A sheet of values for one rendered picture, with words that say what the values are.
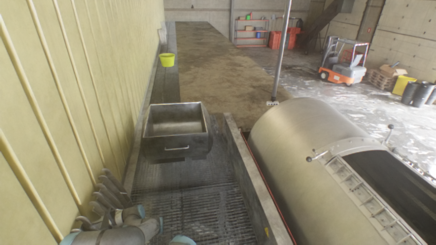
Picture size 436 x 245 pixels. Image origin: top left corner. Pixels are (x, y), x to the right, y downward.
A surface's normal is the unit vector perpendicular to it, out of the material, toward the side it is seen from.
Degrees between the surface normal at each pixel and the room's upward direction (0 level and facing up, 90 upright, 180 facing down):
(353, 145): 7
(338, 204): 42
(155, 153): 90
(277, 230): 0
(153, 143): 90
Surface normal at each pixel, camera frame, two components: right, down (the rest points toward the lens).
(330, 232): -0.81, -0.41
